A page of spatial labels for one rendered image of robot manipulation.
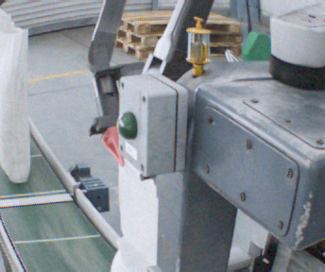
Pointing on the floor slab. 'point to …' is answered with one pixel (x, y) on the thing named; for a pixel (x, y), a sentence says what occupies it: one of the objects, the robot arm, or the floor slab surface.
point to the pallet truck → (255, 43)
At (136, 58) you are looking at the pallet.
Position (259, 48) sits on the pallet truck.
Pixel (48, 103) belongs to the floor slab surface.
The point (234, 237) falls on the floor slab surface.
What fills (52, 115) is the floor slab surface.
